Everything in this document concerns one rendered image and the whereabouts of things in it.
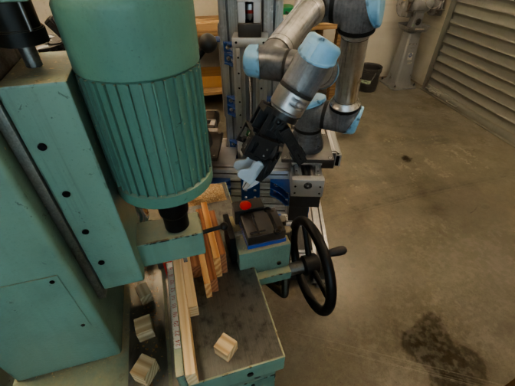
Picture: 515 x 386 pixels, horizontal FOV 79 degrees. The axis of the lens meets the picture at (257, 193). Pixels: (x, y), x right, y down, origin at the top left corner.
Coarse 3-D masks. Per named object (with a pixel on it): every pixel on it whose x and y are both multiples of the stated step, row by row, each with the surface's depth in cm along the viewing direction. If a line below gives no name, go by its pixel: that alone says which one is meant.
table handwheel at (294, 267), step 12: (300, 216) 91; (312, 228) 84; (324, 240) 81; (324, 252) 79; (288, 264) 90; (300, 264) 90; (312, 264) 89; (324, 264) 79; (300, 276) 102; (324, 276) 79; (300, 288) 101; (324, 288) 84; (312, 300) 95; (324, 312) 84
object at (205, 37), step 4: (204, 36) 59; (208, 36) 59; (212, 36) 59; (200, 40) 59; (204, 40) 58; (208, 40) 58; (212, 40) 59; (200, 44) 59; (204, 44) 59; (208, 44) 59; (212, 44) 59; (216, 44) 60; (200, 48) 60; (204, 48) 59; (208, 48) 59; (212, 48) 60; (200, 52) 60; (204, 52) 60; (208, 52) 60; (200, 56) 61
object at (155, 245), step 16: (144, 224) 68; (160, 224) 68; (192, 224) 68; (144, 240) 65; (160, 240) 65; (176, 240) 66; (192, 240) 67; (144, 256) 66; (160, 256) 68; (176, 256) 69
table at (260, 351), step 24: (216, 216) 95; (240, 288) 76; (216, 312) 71; (240, 312) 71; (264, 312) 71; (216, 336) 67; (240, 336) 67; (264, 336) 67; (216, 360) 63; (240, 360) 63; (264, 360) 63; (216, 384) 63
